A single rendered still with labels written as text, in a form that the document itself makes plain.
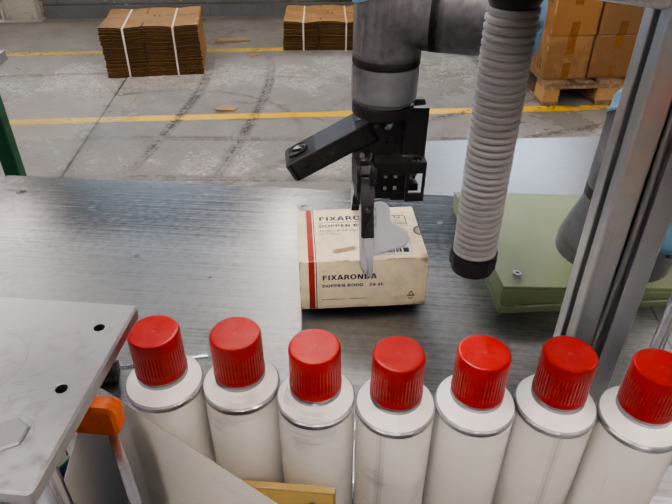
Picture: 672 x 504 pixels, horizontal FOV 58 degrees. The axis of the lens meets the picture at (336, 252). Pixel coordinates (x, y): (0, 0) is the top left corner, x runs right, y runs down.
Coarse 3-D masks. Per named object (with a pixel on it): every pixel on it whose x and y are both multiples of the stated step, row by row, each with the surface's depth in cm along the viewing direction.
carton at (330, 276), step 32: (320, 224) 80; (352, 224) 80; (416, 224) 80; (320, 256) 74; (352, 256) 74; (384, 256) 74; (416, 256) 74; (320, 288) 76; (352, 288) 76; (384, 288) 76; (416, 288) 77
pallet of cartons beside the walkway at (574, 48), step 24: (552, 0) 335; (576, 0) 330; (552, 24) 337; (576, 24) 338; (600, 24) 339; (624, 24) 340; (552, 48) 344; (576, 48) 345; (600, 48) 347; (624, 48) 348; (552, 72) 353; (576, 72) 354; (600, 72) 355; (624, 72) 356; (552, 96) 356; (600, 96) 359
